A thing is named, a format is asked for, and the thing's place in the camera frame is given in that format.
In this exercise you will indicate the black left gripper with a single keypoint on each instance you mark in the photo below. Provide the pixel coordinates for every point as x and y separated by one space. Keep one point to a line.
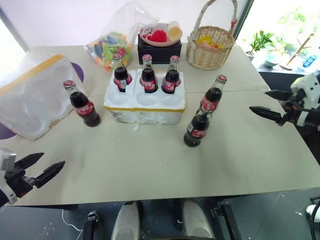
17 181

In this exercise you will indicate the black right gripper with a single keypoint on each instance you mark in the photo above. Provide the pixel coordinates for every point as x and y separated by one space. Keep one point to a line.
292 107

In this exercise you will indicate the glass cola bottle red label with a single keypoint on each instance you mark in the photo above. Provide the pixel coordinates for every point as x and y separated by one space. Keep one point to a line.
197 130
121 76
148 77
171 80
85 108
212 96

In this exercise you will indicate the white foam lid yellow tape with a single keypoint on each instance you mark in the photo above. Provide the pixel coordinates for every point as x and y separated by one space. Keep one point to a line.
32 100

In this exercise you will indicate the white foam bottle tray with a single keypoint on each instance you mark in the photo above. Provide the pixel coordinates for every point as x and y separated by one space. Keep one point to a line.
147 110

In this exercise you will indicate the black rectangular box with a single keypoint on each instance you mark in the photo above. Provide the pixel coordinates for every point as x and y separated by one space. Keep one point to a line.
160 53

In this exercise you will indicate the pale blue bowl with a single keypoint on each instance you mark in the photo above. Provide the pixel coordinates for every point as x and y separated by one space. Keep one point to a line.
272 60

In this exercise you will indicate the blue sign with white print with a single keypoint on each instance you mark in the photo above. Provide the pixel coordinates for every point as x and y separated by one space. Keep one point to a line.
309 61

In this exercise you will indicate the wooden stick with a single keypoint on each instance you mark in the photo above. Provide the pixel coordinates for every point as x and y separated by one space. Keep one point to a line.
298 51

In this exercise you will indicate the green potted plant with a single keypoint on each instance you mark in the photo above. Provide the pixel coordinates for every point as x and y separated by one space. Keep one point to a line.
260 41

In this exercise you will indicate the orange toy food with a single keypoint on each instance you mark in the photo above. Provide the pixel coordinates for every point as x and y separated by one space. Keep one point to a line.
213 45

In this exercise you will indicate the yellow toy food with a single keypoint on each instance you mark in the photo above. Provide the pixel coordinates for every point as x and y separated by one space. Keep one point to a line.
204 39

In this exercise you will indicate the purple round mat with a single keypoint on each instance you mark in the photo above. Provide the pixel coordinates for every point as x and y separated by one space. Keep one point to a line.
78 72

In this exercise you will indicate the silver left robot leg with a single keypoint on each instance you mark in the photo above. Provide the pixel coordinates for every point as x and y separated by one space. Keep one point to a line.
126 222

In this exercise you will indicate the silver robot leg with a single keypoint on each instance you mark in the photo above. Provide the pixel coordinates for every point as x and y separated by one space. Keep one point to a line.
126 222
197 220

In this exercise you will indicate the beige toy bread roll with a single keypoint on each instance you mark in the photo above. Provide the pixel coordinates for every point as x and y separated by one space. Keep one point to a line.
175 31

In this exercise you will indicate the pink round plate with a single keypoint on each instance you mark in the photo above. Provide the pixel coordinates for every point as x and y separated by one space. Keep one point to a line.
160 43

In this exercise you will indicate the red toy food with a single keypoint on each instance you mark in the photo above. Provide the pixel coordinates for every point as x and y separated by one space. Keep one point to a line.
158 35

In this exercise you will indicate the silver right robot leg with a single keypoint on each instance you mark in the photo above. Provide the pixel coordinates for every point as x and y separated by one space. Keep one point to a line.
197 220

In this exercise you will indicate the clear bag of colourful toys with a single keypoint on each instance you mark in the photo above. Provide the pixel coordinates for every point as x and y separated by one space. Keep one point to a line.
115 47

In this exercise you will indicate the red and white toy piece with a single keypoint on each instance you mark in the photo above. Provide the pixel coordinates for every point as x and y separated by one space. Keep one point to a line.
147 32

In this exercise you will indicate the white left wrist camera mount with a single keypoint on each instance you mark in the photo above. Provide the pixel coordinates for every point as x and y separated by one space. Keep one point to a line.
5 161

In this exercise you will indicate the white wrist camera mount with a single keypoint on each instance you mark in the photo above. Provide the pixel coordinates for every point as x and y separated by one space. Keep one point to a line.
310 90
5 161

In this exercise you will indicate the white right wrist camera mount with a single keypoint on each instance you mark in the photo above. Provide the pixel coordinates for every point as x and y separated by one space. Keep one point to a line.
310 90

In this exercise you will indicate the black table leg frame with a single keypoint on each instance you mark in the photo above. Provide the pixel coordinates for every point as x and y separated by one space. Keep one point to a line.
91 226
226 220

